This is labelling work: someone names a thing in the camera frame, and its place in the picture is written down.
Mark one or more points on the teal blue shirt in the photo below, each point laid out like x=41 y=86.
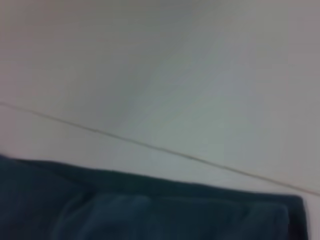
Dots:
x=150 y=212

